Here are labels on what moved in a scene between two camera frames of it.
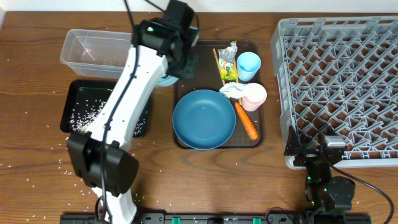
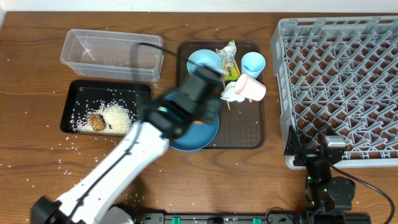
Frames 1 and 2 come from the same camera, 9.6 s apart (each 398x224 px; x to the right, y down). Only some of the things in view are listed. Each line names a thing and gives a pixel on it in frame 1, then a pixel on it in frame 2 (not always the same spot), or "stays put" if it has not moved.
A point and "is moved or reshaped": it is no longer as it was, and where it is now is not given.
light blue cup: x=248 y=63 is moved or reshaped
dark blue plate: x=204 y=119 is moved or reshaped
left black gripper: x=185 y=65 -> x=216 y=106
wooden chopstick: x=218 y=66 -> x=224 y=86
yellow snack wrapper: x=227 y=58 stays put
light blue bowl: x=188 y=69 -> x=204 y=56
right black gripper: x=293 y=148 stays put
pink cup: x=253 y=96 -> x=249 y=87
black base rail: x=223 y=219 stays put
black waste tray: x=84 y=100 stays put
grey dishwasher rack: x=340 y=71 stays put
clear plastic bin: x=96 y=54 stays put
